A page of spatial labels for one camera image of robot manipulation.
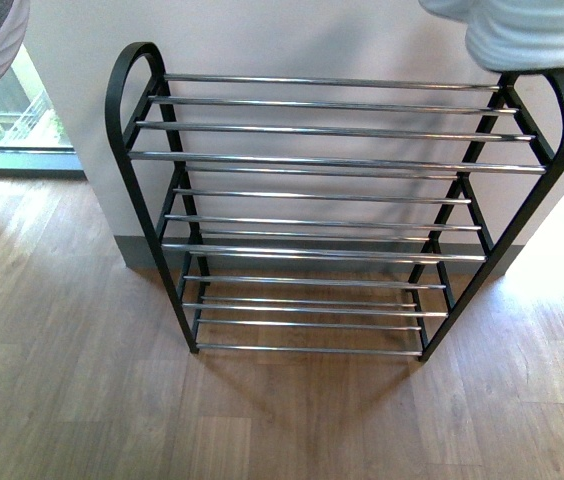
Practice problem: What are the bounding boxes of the black metal shoe rack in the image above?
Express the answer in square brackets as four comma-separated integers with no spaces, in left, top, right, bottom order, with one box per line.
[105,42,564,360]

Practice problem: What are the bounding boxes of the dark window frame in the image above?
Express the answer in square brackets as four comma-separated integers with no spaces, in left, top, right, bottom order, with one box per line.
[0,147,86,180]

